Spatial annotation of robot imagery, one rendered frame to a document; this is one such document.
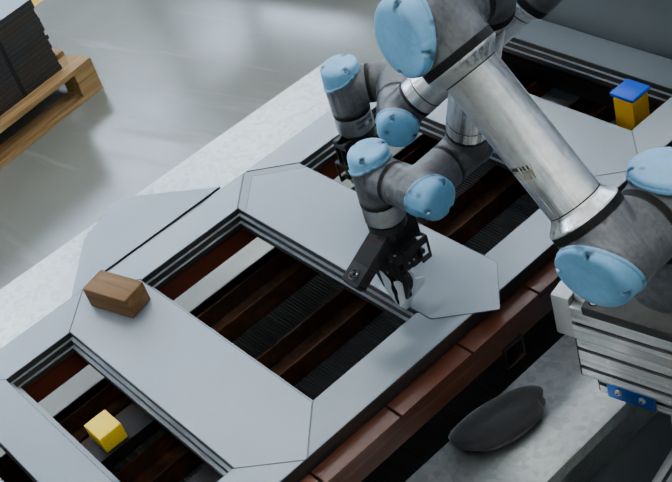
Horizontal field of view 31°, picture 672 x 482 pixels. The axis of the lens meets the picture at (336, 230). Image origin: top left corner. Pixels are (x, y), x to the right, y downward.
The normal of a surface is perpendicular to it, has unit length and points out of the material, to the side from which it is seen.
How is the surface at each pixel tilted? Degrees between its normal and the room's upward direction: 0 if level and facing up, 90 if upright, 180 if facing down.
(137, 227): 0
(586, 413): 0
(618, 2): 90
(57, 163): 0
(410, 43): 84
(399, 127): 90
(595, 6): 90
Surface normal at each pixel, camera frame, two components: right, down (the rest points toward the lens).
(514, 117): 0.00, 0.07
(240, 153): -0.25, -0.75
